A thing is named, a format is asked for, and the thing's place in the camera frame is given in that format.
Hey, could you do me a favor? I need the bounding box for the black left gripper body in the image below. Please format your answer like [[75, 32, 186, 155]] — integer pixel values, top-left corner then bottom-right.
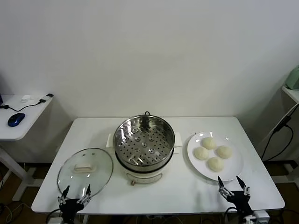
[[58, 197, 85, 221]]

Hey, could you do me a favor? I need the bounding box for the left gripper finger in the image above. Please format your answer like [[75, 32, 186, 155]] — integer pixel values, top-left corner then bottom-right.
[[57, 185, 71, 206], [77, 183, 92, 207]]

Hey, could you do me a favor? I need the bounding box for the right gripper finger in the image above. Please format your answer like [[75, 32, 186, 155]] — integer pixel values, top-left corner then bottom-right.
[[236, 175, 252, 199], [217, 175, 235, 199]]

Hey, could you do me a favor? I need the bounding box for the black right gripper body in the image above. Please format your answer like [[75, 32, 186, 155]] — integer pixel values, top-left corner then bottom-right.
[[229, 190, 255, 218]]

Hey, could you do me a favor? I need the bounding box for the glass lid with cream handle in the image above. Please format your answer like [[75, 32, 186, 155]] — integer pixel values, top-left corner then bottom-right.
[[57, 147, 114, 199]]

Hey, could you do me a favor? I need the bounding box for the white steamed baozi bun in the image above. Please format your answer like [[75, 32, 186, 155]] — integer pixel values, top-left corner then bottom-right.
[[201, 137, 217, 150], [193, 146, 210, 161], [206, 157, 225, 173], [215, 145, 233, 159]]

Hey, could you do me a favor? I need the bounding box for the stainless steel steamer basket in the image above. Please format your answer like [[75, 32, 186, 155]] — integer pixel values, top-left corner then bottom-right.
[[113, 115, 175, 167]]

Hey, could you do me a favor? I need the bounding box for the white round plate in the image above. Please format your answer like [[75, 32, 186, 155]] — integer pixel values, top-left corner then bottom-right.
[[186, 131, 244, 182]]

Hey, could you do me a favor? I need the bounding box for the cream electric cooker base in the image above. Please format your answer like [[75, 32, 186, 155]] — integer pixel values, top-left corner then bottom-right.
[[106, 132, 183, 186]]

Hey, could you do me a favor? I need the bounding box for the white side desk with mouse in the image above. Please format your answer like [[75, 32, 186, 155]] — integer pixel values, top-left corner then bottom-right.
[[0, 94, 54, 202]]

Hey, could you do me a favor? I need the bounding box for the blue computer mouse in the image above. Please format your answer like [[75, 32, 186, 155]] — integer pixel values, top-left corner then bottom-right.
[[7, 112, 26, 127]]

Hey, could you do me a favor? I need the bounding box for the grey adapter with black ends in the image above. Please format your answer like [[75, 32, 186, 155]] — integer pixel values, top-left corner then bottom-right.
[[38, 93, 54, 103]]

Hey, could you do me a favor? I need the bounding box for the pale green appliance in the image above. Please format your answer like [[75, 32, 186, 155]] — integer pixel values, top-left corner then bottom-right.
[[285, 65, 299, 91]]

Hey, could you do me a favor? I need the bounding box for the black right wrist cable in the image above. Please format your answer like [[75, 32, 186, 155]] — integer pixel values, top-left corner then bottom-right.
[[223, 205, 237, 224]]

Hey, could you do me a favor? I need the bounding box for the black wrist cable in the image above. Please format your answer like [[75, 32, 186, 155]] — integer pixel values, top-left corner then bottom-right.
[[223, 205, 237, 224], [45, 208, 65, 224]]

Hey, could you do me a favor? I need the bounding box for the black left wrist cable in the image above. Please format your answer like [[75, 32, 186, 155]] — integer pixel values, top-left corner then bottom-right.
[[45, 208, 65, 224]]

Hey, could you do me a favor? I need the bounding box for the white cable strip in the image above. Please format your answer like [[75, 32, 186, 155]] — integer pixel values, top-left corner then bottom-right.
[[261, 102, 299, 143]]

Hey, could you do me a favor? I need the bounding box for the thin black desk cable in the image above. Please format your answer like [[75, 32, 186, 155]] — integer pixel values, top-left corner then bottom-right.
[[0, 99, 46, 112]]

